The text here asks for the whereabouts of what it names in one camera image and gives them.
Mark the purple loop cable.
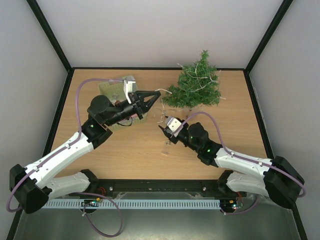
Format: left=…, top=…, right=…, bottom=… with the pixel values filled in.
left=81, top=194, right=124, bottom=237

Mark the green plastic basket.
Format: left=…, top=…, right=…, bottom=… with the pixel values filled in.
left=97, top=75, right=148, bottom=131

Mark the clear led light string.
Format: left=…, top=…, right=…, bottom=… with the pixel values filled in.
left=153, top=62, right=227, bottom=156

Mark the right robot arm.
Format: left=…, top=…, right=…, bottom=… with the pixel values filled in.
left=161, top=118, right=305, bottom=209

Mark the small green christmas tree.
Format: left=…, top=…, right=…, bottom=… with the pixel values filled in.
left=162, top=50, right=222, bottom=109

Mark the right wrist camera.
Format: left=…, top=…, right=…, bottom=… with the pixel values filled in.
left=164, top=116, right=182, bottom=137

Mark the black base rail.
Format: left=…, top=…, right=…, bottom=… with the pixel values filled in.
left=87, top=179, right=247, bottom=199

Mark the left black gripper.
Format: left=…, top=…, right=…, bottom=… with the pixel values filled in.
left=104, top=91, right=161, bottom=127

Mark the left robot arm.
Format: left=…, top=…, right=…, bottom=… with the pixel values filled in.
left=9, top=90, right=161, bottom=214

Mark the white slotted cable duct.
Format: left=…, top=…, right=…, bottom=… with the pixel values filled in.
left=43, top=199, right=221, bottom=210

